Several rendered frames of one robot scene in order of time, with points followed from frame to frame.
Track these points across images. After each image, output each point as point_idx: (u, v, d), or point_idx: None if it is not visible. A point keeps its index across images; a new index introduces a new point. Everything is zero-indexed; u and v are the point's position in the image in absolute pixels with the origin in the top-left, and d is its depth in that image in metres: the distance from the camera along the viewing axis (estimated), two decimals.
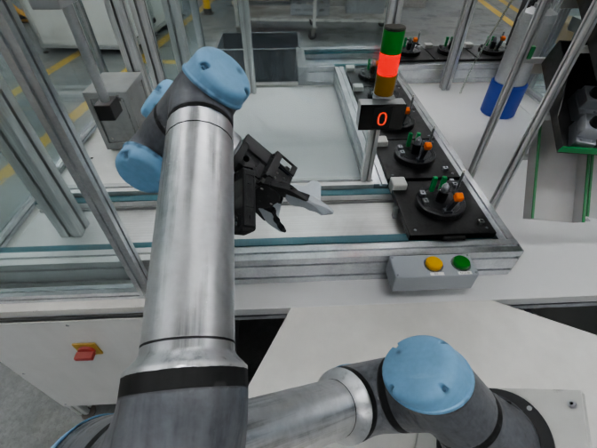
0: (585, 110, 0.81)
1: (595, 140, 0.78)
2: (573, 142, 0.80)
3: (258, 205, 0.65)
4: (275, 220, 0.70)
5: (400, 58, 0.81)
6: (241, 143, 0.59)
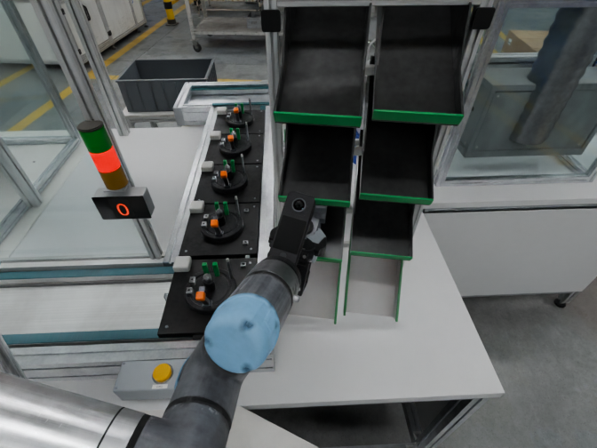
0: None
1: None
2: None
3: (314, 244, 0.58)
4: (314, 236, 0.64)
5: (110, 154, 0.75)
6: None
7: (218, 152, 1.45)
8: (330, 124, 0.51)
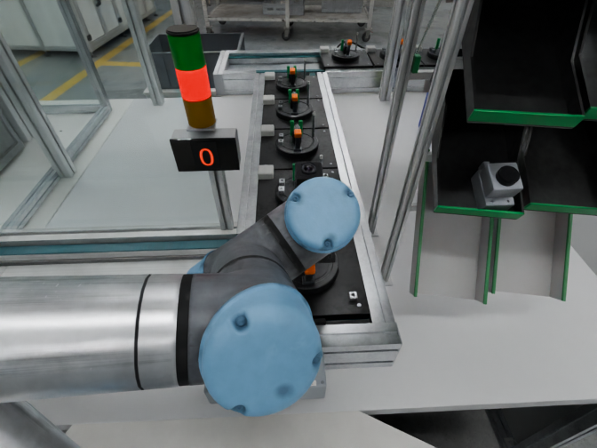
0: (496, 200, 0.52)
1: None
2: None
3: None
4: None
5: (203, 74, 0.56)
6: None
7: (275, 116, 1.26)
8: None
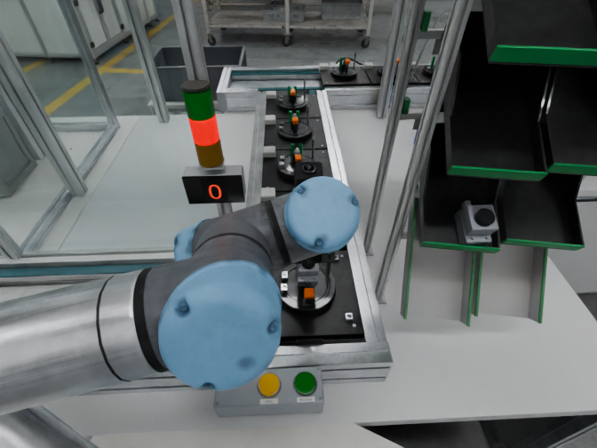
0: (475, 237, 0.59)
1: (316, 276, 0.73)
2: (298, 283, 0.74)
3: None
4: None
5: (213, 122, 0.62)
6: None
7: (276, 137, 1.32)
8: (569, 63, 0.39)
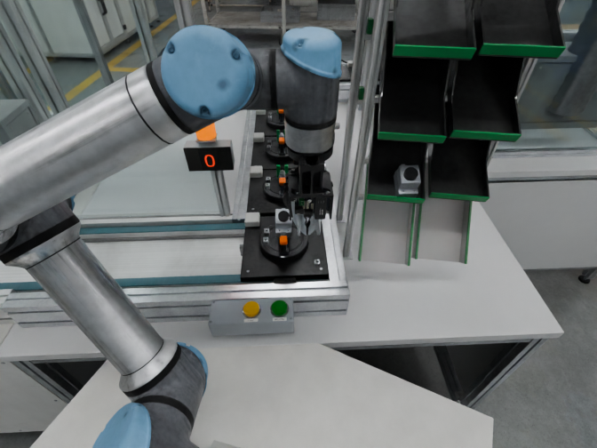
0: (406, 190, 0.77)
1: (290, 228, 0.92)
2: (275, 234, 0.92)
3: None
4: None
5: None
6: (290, 148, 0.51)
7: (266, 125, 1.51)
8: (444, 57, 0.57)
